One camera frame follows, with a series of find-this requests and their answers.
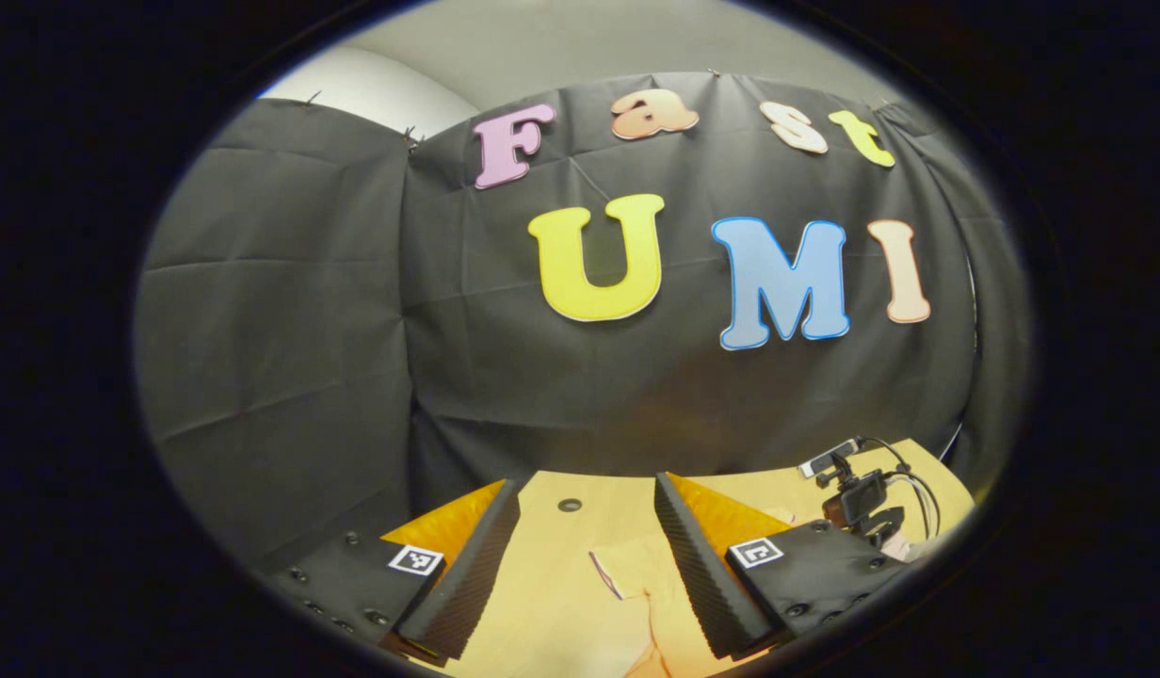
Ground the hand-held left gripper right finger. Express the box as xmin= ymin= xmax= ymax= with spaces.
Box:
xmin=653 ymin=471 xmax=910 ymax=662

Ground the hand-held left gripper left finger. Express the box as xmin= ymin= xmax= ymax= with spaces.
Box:
xmin=260 ymin=478 xmax=523 ymax=662

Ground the orange T-shirt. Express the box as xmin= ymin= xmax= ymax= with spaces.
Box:
xmin=588 ymin=533 xmax=708 ymax=678

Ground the black backdrop cloth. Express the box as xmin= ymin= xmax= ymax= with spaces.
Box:
xmin=133 ymin=71 xmax=1033 ymax=575

